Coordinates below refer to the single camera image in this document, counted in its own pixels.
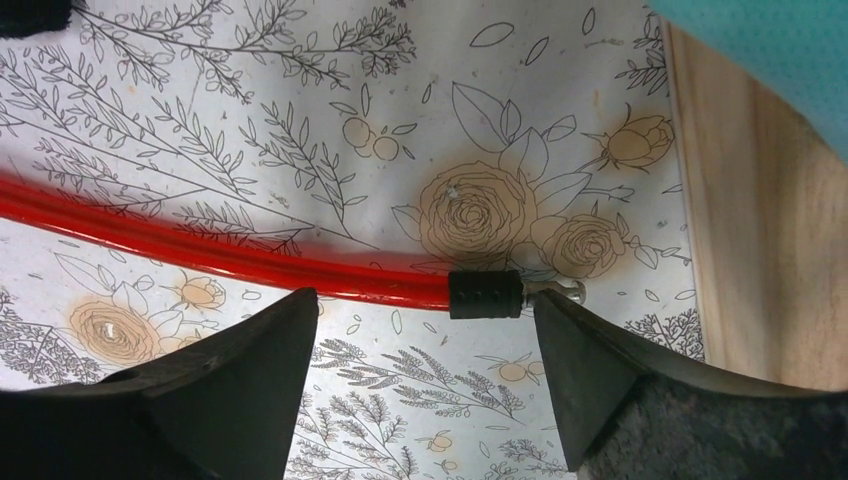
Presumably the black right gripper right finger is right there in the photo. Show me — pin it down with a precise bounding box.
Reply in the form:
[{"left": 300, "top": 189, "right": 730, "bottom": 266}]
[{"left": 534, "top": 290, "right": 847, "bottom": 479}]

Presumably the floral table mat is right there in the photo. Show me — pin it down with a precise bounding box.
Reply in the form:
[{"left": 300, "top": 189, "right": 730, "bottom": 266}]
[{"left": 1, "top": 1, "right": 704, "bottom": 479}]

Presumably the teal t-shirt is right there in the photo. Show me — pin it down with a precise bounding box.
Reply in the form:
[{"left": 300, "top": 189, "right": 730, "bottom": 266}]
[{"left": 648, "top": 0, "right": 847, "bottom": 161}]

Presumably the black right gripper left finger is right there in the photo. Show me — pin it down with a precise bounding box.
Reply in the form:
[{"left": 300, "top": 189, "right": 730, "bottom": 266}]
[{"left": 1, "top": 288, "right": 318, "bottom": 479}]

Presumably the black white striped garment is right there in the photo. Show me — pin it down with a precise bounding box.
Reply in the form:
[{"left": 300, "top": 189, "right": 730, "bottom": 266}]
[{"left": 0, "top": 0, "right": 74, "bottom": 39}]

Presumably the red cable lock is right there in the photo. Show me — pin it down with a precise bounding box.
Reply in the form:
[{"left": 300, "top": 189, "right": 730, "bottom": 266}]
[{"left": 1, "top": 179, "right": 586, "bottom": 319}]

